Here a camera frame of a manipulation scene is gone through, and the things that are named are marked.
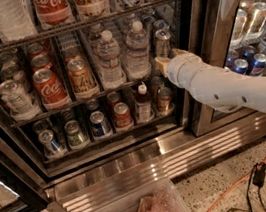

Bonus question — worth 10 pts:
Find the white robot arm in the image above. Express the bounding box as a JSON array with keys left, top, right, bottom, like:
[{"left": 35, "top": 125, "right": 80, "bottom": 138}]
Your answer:
[{"left": 154, "top": 49, "right": 266, "bottom": 113}]

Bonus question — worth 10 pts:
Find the juice bottle white cap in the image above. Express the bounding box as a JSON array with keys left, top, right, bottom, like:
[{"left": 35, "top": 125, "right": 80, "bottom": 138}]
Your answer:
[{"left": 134, "top": 84, "right": 152, "bottom": 122}]

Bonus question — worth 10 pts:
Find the right front water bottle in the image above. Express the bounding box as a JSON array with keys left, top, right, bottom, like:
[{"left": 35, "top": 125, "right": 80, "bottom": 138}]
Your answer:
[{"left": 125, "top": 21, "right": 150, "bottom": 80}]

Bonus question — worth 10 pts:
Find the left front water bottle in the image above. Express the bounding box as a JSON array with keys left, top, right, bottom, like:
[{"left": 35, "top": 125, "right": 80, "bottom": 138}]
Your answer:
[{"left": 96, "top": 30, "right": 123, "bottom": 82}]

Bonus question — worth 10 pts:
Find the front white soda can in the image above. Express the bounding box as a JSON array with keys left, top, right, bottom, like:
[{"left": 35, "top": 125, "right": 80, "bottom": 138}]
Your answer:
[{"left": 0, "top": 80, "right": 35, "bottom": 115}]

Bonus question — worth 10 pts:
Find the large red coca-cola can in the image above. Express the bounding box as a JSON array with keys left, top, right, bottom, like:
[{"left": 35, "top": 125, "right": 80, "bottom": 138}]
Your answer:
[{"left": 33, "top": 0, "right": 68, "bottom": 25}]

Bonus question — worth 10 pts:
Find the front red coca-cola can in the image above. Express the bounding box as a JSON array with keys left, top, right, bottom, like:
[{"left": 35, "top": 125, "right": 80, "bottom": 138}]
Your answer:
[{"left": 33, "top": 68, "right": 67, "bottom": 104}]

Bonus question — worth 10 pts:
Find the black power adapter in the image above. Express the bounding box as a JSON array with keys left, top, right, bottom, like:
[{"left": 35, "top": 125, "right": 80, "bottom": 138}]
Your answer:
[{"left": 252, "top": 162, "right": 266, "bottom": 188}]

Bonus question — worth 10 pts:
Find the green can bottom shelf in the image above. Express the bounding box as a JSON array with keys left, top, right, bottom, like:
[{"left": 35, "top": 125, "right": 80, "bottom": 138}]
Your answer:
[{"left": 64, "top": 120, "right": 89, "bottom": 149}]

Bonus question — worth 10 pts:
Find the blue can bottom shelf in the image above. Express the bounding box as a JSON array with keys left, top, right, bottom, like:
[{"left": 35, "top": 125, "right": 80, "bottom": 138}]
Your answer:
[{"left": 89, "top": 111, "right": 112, "bottom": 137}]

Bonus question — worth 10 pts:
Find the water bottle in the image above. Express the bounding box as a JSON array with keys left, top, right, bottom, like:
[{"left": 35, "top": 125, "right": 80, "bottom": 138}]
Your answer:
[
  {"left": 125, "top": 21, "right": 150, "bottom": 80},
  {"left": 96, "top": 30, "right": 123, "bottom": 82}
]

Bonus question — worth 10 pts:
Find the glass fridge door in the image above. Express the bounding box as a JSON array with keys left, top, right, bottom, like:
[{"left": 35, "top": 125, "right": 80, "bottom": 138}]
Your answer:
[{"left": 189, "top": 0, "right": 266, "bottom": 136}]

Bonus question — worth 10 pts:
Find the orange extension cable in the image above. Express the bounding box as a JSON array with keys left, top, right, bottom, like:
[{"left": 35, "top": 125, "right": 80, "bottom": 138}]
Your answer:
[{"left": 190, "top": 135, "right": 266, "bottom": 212}]

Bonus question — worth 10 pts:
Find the blue white can bottom left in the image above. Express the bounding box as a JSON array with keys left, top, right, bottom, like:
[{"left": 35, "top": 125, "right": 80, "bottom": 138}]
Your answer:
[{"left": 38, "top": 129, "right": 66, "bottom": 158}]

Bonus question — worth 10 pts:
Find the blue pepsi can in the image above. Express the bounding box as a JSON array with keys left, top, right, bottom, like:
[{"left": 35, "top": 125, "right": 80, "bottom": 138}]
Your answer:
[{"left": 232, "top": 58, "right": 249, "bottom": 75}]

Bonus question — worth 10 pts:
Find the silver redbull can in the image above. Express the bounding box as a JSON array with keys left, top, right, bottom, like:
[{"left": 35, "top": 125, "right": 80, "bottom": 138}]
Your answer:
[
  {"left": 152, "top": 19, "right": 170, "bottom": 31},
  {"left": 154, "top": 29, "right": 171, "bottom": 57}
]

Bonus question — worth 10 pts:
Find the front orange soda can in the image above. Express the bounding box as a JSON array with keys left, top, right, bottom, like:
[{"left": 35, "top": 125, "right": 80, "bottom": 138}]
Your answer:
[{"left": 67, "top": 58, "right": 96, "bottom": 93}]

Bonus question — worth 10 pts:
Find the front copper can bottom shelf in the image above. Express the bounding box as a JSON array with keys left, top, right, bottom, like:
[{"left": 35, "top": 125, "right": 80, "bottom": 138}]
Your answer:
[{"left": 156, "top": 87, "right": 172, "bottom": 113}]

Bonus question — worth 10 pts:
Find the red can bottom shelf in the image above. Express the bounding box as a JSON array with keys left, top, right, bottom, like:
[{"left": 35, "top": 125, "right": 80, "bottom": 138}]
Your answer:
[{"left": 113, "top": 102, "right": 133, "bottom": 128}]

